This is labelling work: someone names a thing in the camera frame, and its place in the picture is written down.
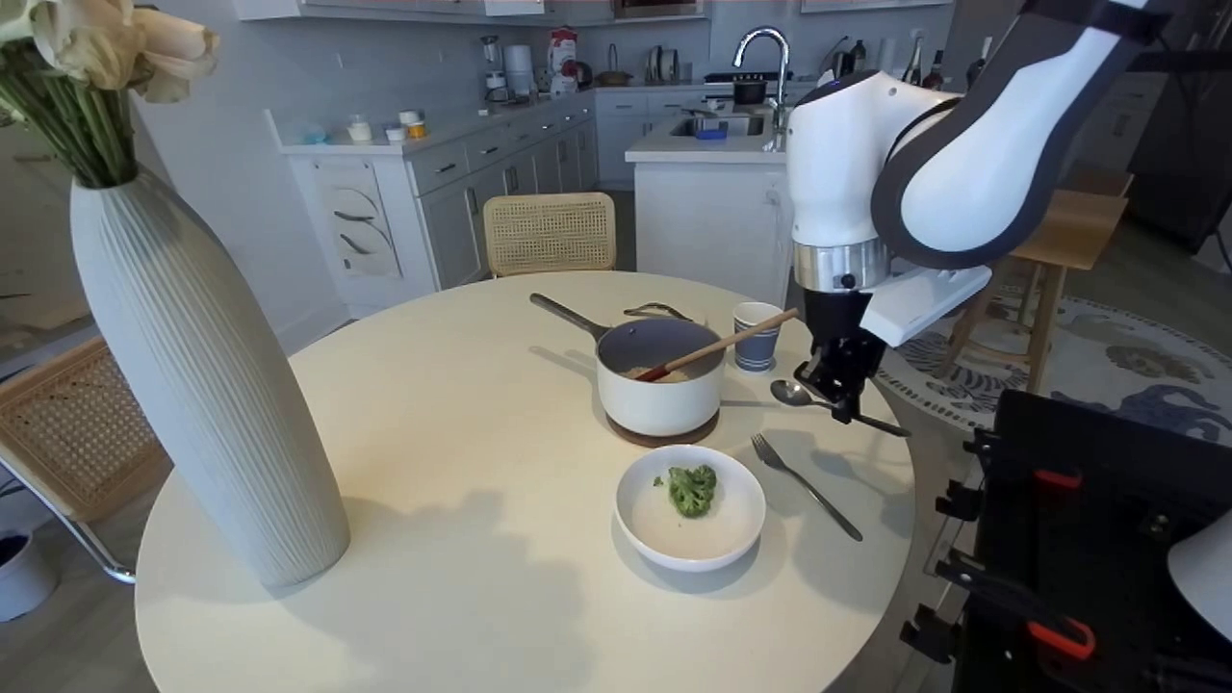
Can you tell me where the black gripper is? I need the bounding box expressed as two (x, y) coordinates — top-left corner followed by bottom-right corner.
(805, 294), (886, 425)

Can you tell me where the silver metal spoon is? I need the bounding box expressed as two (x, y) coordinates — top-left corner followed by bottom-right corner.
(770, 379), (909, 440)

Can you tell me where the white ceramic bowl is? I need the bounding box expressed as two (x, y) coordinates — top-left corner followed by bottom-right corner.
(618, 443), (768, 575)

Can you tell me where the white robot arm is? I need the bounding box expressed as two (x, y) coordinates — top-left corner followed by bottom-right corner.
(786, 0), (1170, 425)

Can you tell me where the blue and white paper cup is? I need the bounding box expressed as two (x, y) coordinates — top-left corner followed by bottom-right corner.
(731, 302), (778, 371)

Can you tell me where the wooden spatula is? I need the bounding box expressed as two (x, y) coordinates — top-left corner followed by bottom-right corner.
(628, 309), (797, 381)

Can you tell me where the green broccoli floret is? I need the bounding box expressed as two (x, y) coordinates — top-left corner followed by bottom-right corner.
(667, 467), (715, 519)

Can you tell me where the white kitchen island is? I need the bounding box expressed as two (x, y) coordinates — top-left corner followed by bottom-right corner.
(628, 112), (790, 304)

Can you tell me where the wooden bar stool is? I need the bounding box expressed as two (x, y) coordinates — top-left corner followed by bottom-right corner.
(949, 190), (1125, 392)

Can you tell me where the round patterned rug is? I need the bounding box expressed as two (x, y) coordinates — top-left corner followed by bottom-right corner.
(880, 302), (1232, 447)

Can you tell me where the black equipment cart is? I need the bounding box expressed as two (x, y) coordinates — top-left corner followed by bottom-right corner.
(903, 392), (1232, 693)

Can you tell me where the rattan dining chair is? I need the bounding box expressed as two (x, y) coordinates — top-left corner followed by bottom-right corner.
(483, 191), (618, 277)

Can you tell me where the chrome kitchen faucet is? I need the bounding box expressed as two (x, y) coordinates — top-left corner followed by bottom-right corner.
(731, 24), (792, 135)

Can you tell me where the white kitchen cabinet counter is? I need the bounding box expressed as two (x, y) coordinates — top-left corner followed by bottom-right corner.
(265, 98), (596, 318)

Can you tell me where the tall white ribbed vase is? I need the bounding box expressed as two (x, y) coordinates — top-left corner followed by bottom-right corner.
(70, 172), (351, 592)

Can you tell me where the cream flower bouquet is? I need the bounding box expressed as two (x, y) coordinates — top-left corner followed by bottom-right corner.
(0, 0), (220, 190)

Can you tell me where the white saucepan with handle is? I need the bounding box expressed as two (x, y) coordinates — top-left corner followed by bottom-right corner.
(536, 294), (726, 440)

